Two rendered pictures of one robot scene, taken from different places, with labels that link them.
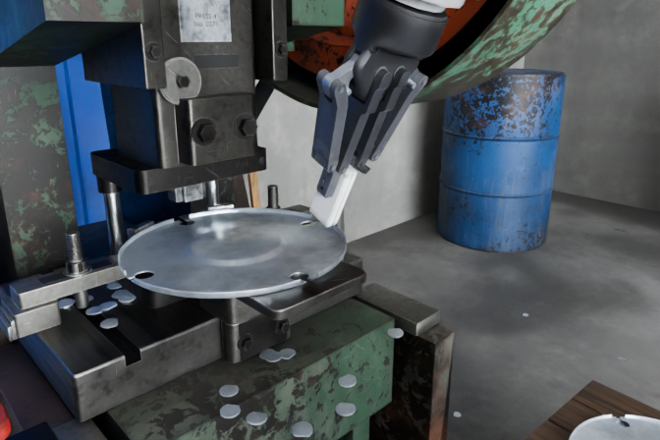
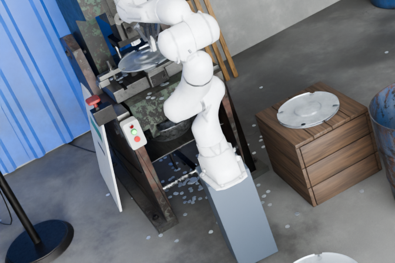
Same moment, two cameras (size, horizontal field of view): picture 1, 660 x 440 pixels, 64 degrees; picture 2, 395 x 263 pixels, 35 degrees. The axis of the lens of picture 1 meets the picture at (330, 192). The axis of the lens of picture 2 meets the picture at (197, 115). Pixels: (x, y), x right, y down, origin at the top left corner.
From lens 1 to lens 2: 2.28 m
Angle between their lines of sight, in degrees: 28
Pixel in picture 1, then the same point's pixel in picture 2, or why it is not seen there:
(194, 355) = (141, 86)
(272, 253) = (153, 57)
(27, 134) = (91, 33)
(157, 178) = (121, 43)
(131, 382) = (126, 94)
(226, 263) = (141, 62)
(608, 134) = not seen: outside the picture
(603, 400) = (315, 88)
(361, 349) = not seen: hidden behind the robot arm
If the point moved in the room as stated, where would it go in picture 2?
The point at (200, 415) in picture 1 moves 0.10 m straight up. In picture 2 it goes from (141, 99) to (133, 80)
